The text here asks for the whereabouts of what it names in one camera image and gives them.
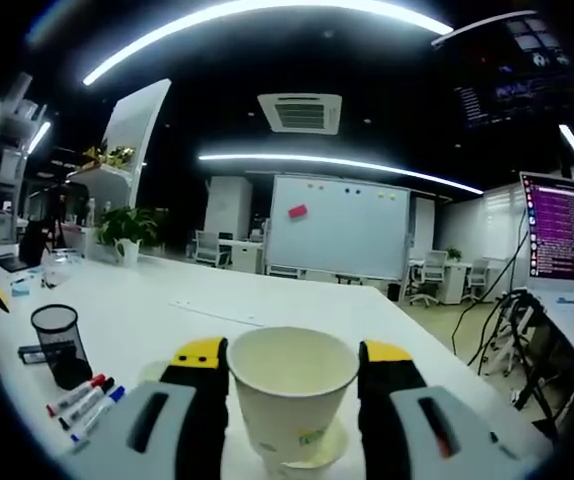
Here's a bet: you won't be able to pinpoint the long curved ceiling light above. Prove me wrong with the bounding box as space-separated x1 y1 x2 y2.
197 149 486 196
82 0 456 86

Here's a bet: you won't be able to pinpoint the small black open laptop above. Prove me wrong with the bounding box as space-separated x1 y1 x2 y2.
0 219 51 274

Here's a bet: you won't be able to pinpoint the white curved display shelf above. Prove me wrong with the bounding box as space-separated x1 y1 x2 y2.
69 78 173 251

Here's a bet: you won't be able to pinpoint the blue whiteboard marker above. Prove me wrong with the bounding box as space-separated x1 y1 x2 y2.
70 384 127 444

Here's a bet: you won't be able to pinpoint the ceiling air conditioner vent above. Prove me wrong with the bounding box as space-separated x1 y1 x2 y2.
257 92 343 135

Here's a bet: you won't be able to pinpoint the clear plastic bag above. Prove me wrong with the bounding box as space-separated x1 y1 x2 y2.
41 249 76 289

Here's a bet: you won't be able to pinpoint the hanging dark display screen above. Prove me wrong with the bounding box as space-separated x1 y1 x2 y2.
431 9 574 131

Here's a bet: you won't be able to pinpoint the black cable bundle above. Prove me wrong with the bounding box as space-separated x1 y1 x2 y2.
454 229 543 376

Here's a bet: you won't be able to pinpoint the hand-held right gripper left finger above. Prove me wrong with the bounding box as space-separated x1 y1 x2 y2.
64 336 232 480

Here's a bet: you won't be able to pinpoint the open laptop purple screen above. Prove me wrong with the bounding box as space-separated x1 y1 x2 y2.
519 171 574 306

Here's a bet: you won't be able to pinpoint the gold ornaments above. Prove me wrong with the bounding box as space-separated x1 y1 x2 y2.
82 144 136 166

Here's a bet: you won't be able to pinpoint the large rolling whiteboard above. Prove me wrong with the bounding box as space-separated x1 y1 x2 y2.
265 173 412 281

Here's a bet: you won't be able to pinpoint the black mesh pen holder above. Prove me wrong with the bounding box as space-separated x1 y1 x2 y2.
30 304 93 391

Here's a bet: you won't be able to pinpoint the red whiteboard marker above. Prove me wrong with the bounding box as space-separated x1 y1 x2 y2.
45 372 107 417

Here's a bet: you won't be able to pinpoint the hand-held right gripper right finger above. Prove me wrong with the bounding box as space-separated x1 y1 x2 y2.
357 339 543 480

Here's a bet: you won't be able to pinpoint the black tripod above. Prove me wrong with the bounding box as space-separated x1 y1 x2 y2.
49 182 71 251

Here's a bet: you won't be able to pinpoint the green potted plant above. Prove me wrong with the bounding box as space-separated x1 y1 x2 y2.
94 205 161 266

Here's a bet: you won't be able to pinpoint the grey metal storage rack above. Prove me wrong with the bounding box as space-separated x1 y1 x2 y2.
0 72 51 241

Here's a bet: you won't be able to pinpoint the white office chair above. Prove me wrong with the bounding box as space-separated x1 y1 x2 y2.
194 229 233 269
464 257 491 304
409 249 448 307

